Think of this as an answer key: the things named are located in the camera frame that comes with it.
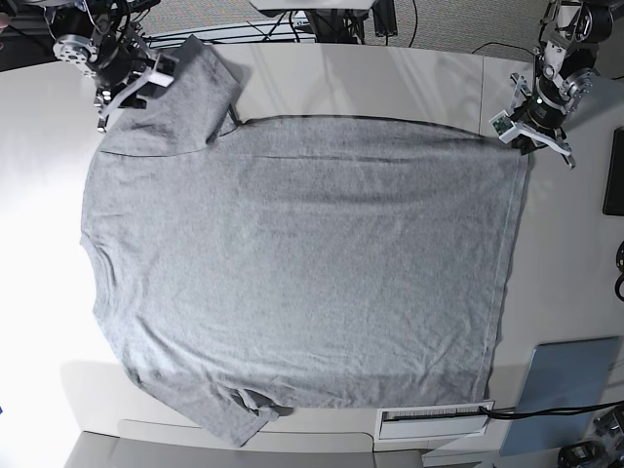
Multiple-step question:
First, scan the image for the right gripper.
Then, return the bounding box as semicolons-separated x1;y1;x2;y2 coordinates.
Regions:
53;28;178;134

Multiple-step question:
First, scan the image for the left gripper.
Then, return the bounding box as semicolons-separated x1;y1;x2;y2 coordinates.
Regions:
509;68;596;170

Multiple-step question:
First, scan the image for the grey T-shirt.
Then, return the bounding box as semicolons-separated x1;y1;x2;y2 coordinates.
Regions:
81;38;528;447

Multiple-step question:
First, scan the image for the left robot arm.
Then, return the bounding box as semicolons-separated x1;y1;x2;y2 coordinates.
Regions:
499;1;616;169

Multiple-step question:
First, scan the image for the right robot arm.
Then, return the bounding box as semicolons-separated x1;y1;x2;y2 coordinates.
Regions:
26;1;177;134

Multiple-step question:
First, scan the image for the black tablet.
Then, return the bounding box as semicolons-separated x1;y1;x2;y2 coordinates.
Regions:
603;127;624;216

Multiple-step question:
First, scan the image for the black round device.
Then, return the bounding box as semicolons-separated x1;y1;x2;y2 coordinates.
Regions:
614;243;624;302

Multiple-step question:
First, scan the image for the blue-grey mat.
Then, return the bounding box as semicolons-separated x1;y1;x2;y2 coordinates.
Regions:
499;336;621;457

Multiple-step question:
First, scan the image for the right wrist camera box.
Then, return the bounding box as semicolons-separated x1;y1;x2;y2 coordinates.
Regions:
147;69;175;88

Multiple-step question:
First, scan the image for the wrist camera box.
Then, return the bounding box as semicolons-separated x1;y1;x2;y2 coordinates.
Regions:
489;109;518;144
147;69;175;88

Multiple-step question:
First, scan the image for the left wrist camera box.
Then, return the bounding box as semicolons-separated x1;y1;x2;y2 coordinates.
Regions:
489;109;518;144

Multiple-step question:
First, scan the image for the black cable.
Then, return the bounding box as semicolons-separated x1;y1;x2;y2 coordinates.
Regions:
479;403;624;421

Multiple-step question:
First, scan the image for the white cable grommet plate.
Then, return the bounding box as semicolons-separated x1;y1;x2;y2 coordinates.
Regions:
373;401;494;443

